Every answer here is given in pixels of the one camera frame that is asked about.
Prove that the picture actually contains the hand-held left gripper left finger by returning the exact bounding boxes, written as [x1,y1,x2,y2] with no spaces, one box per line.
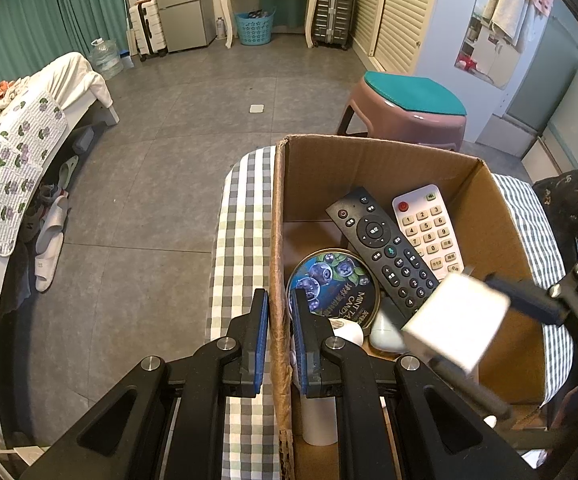
[19,287,270,480]

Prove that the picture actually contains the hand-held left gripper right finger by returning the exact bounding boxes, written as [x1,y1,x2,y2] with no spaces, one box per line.
[294,287,537,480]

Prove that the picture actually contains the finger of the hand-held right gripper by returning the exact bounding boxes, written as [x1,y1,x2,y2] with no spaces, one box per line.
[484,262,578,331]
[430,354,516,422]

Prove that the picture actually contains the white cylindrical bottle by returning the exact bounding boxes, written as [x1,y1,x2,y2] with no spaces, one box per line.
[294,317,366,447]

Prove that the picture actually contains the white cube adapter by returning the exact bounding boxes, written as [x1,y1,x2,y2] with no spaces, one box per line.
[400,272,512,375]

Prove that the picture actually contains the round blueberry print candy tin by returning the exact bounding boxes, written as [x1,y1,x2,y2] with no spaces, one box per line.
[286,251,381,337]

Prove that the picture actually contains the brown cardboard box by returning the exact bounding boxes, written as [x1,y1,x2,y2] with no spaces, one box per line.
[268,134,550,480]

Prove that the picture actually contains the pale green oval object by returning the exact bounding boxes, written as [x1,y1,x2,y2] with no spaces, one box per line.
[369,297,412,353]

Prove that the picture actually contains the white remote control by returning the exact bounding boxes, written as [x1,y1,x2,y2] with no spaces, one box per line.
[392,184,466,286]

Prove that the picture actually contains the black remote control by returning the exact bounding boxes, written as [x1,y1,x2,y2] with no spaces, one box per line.
[325,186,440,320]

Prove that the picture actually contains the dark floral cloth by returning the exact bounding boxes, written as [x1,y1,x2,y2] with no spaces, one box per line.
[533,169,578,281]

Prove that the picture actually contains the grey white checkered tablecloth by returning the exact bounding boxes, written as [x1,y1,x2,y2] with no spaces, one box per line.
[208,146,577,480]

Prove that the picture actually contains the pink plastic stool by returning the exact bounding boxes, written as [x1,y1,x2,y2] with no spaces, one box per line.
[336,71,468,153]

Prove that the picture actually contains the white slipper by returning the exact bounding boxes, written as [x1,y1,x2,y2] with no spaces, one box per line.
[34,230,65,293]
[39,195,70,241]

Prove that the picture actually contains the teal seat cushion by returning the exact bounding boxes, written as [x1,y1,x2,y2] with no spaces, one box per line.
[363,71,468,117]

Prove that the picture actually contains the pale green slipper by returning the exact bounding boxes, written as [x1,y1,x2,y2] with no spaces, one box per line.
[59,155,79,188]

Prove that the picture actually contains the white floral print blanket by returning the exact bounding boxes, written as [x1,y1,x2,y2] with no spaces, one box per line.
[0,85,67,258]

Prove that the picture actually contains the blue plastic basket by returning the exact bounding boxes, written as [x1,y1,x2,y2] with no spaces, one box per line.
[235,9,276,46]

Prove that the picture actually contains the cream louvered closet doors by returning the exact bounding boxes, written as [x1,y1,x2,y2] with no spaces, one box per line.
[351,0,442,73]

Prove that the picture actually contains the clear plastic water jug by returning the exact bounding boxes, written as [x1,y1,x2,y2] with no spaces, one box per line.
[89,37,124,78]

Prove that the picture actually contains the white suitcase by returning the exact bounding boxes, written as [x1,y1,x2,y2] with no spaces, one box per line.
[129,0,168,61]

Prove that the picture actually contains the silver mini fridge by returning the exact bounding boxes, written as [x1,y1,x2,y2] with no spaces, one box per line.
[154,0,217,53]

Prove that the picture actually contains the silver ribbed suitcase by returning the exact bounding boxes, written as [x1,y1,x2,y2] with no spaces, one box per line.
[313,0,355,51]

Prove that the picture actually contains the green curtain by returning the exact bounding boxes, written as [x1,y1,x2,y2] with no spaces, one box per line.
[0,0,137,106]

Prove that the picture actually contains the wall mirror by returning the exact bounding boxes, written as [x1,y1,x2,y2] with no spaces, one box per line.
[453,0,557,92]

